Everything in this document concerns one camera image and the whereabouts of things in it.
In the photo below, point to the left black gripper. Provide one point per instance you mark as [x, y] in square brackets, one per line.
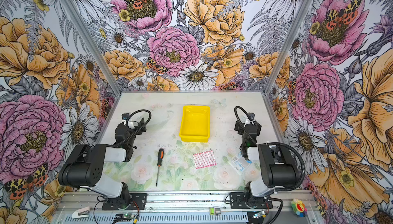
[140, 131]

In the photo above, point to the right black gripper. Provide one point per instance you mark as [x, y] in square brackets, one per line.
[241, 125]

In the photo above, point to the orange black handled screwdriver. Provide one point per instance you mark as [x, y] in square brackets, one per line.
[159, 163]

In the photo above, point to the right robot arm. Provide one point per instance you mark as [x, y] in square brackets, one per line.
[282, 167]

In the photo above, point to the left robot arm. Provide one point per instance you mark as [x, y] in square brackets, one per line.
[84, 166]

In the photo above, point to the yellow plastic bin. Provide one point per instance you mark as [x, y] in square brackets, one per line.
[195, 125]

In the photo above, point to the white blue plastic packet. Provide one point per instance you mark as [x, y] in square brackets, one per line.
[239, 163]

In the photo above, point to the pink patterned sticker sheet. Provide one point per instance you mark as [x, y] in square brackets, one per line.
[204, 159]

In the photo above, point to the green circuit board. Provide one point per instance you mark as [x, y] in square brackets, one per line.
[124, 217]

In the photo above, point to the small green display module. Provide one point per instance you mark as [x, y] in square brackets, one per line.
[216, 211]

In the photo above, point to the white pink stapler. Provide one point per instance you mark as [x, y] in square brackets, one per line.
[81, 213]

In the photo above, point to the colourful flower toy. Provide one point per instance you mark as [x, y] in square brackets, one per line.
[298, 207]

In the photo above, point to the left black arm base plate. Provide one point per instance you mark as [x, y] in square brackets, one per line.
[134, 201]

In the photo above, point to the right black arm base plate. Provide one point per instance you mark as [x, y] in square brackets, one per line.
[240, 200]

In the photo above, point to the aluminium front rail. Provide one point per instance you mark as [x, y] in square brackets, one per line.
[187, 207]

